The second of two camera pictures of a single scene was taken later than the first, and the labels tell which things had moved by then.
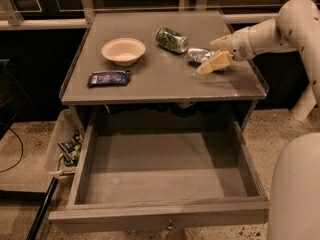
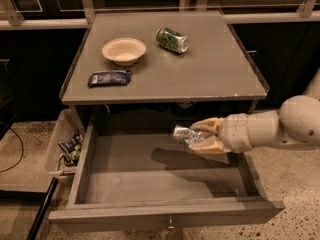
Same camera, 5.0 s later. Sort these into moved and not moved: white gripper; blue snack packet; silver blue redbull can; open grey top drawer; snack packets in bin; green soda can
Moved: silver blue redbull can; white gripper
Not moved: blue snack packet; snack packets in bin; green soda can; open grey top drawer
